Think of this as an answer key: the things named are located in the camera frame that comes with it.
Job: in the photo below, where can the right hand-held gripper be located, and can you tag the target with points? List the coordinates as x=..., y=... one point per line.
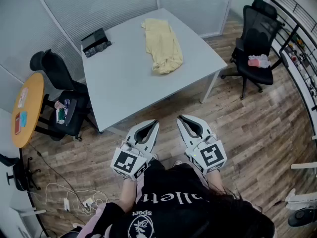
x=210, y=155

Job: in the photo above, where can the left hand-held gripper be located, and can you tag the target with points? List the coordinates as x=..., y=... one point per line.
x=128, y=162

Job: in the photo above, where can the pale yellow cloth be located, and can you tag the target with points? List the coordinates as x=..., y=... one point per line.
x=162, y=46

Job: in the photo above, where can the person's left forearm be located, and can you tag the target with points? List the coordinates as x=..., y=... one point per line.
x=128, y=195

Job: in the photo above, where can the person's right forearm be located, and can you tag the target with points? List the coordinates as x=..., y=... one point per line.
x=213, y=178

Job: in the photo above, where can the person's white shoe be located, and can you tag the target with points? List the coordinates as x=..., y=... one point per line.
x=177, y=162

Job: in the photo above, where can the grey table leg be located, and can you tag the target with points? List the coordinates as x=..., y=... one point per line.
x=210, y=85

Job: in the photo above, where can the person's black pink shirt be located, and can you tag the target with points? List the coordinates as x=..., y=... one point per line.
x=178, y=207

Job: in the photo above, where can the clear blue bottle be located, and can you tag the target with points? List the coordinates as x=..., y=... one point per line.
x=67, y=105

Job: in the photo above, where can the green white packet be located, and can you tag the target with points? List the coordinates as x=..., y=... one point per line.
x=60, y=115

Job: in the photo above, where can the white charger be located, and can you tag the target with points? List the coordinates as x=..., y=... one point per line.
x=88, y=202

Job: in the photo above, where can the clear plastic cup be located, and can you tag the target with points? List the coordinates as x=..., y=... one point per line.
x=58, y=104

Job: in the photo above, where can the pink cup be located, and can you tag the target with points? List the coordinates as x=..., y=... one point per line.
x=254, y=63

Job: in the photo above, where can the black office chair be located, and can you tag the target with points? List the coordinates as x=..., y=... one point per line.
x=257, y=41
x=62, y=83

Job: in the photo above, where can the black folded umbrella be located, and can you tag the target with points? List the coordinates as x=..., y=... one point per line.
x=97, y=49

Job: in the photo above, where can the white crumpled plastic bag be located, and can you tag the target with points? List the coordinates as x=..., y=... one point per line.
x=265, y=59

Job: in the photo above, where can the white power strip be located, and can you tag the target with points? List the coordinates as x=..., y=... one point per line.
x=66, y=204

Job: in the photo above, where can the black flat box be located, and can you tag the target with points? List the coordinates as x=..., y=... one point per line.
x=95, y=40

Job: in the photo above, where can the round wooden table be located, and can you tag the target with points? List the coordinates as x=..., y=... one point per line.
x=28, y=108

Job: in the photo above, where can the blue packet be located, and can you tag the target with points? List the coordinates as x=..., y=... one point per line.
x=23, y=118

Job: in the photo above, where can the pink white packet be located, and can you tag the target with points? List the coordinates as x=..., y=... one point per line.
x=23, y=97

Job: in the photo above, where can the red book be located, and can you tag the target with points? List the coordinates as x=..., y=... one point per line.
x=17, y=124

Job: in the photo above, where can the black chair base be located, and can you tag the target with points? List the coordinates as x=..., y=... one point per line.
x=18, y=175

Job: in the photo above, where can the black metal shelf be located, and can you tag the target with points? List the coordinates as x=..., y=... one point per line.
x=294, y=33

